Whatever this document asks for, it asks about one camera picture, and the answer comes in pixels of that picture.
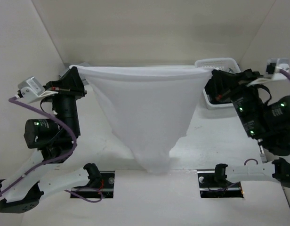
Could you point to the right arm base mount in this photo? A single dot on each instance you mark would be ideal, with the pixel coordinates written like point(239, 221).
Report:
point(210, 188)

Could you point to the folded grey tank top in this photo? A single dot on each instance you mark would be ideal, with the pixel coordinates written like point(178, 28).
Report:
point(82, 76)

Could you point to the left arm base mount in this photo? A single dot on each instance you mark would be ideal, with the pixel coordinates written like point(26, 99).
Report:
point(105, 186)

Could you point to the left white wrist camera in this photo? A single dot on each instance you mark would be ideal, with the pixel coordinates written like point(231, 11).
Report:
point(32, 91)

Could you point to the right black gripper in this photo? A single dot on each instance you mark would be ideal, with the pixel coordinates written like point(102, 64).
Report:
point(223, 80)

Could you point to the white plastic laundry basket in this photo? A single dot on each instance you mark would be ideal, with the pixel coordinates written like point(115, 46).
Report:
point(225, 64)

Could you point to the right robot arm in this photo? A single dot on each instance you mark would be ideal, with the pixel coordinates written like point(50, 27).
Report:
point(268, 124)

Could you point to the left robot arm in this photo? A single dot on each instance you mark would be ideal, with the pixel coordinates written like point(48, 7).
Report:
point(53, 139)

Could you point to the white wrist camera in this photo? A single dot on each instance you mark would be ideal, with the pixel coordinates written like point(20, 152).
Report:
point(276, 69)
point(32, 91)

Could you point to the right metal table rail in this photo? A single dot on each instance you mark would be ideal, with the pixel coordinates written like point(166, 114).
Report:
point(262, 154)

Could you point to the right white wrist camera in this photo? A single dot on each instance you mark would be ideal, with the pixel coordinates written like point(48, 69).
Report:
point(276, 69)

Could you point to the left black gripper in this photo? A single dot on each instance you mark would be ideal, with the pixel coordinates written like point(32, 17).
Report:
point(71, 84)

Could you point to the white tank top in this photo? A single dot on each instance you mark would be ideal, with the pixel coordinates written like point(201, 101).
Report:
point(148, 108)

